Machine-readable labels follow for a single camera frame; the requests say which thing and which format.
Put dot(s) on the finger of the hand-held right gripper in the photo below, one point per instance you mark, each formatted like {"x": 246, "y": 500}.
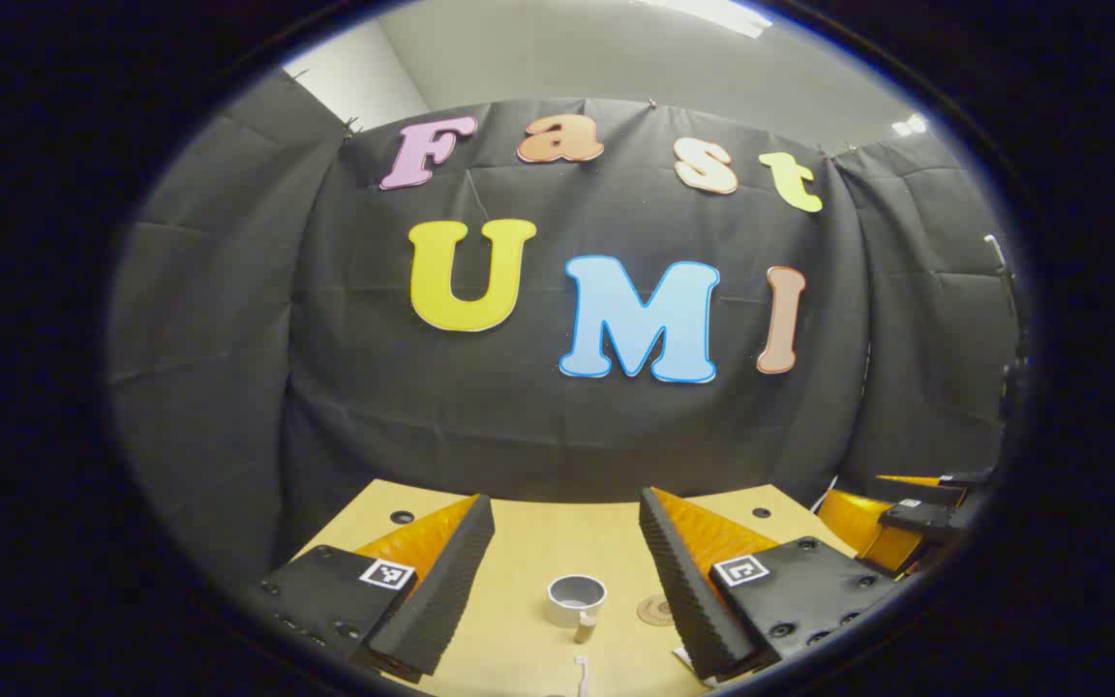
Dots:
{"x": 964, "y": 478}
{"x": 867, "y": 528}

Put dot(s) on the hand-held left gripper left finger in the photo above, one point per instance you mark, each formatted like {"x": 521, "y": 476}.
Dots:
{"x": 451, "y": 590}

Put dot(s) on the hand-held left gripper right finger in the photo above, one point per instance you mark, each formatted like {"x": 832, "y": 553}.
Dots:
{"x": 683, "y": 600}

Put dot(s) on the round cork coaster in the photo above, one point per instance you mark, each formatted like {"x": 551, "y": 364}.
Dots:
{"x": 652, "y": 610}

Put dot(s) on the white and pink toothbrush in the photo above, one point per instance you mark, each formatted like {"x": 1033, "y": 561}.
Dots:
{"x": 581, "y": 673}

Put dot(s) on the wooden desktop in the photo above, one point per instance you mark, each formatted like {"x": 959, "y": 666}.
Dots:
{"x": 538, "y": 542}

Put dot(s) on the black backdrop cloth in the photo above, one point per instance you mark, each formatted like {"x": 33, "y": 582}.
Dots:
{"x": 519, "y": 416}

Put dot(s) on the metal stand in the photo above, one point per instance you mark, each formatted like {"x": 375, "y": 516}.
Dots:
{"x": 1003, "y": 266}

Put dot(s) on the ceiling light panel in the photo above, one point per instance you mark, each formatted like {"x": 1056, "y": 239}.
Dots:
{"x": 712, "y": 14}
{"x": 911, "y": 124}

